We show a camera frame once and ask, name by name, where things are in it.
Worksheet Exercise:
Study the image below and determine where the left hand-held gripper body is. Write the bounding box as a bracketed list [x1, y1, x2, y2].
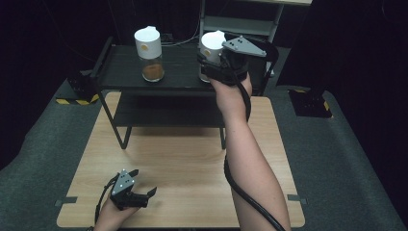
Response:
[110, 168, 150, 212]

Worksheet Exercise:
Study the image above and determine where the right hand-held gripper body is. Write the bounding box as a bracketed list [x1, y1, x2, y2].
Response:
[205, 35, 268, 87]

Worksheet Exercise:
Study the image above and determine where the spice jar with pale powder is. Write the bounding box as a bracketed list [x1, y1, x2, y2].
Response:
[198, 30, 227, 83]

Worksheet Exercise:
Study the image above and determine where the black two-tier shelf rack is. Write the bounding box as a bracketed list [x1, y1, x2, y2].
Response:
[89, 36, 246, 151]

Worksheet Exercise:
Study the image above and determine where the spice jar with brown powder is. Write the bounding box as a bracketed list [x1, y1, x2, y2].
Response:
[134, 25, 166, 84]

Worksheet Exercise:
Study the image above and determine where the person's left hand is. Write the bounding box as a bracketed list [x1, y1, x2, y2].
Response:
[92, 198, 140, 231]

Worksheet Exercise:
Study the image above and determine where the person's right hand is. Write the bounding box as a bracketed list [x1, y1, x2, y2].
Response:
[209, 71, 253, 120]

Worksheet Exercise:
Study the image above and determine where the grey metal stand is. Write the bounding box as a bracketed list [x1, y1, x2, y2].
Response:
[197, 0, 313, 44]

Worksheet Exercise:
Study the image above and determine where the grey tape strip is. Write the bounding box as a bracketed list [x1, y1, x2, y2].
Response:
[54, 195, 79, 207]
[286, 193, 309, 206]

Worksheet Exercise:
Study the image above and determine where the black base with striped tape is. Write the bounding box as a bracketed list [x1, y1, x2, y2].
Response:
[288, 88, 334, 119]
[55, 69, 101, 106]

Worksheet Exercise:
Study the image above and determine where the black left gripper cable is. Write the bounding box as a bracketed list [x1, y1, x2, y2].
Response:
[93, 174, 118, 225]

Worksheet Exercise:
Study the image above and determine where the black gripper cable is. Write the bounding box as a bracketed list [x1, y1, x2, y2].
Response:
[223, 52, 287, 231]
[93, 174, 118, 225]

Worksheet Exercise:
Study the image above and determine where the white cable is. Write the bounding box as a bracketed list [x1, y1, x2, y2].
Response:
[160, 18, 202, 48]

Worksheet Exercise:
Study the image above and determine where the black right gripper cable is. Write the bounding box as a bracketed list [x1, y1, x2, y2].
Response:
[223, 52, 287, 231]

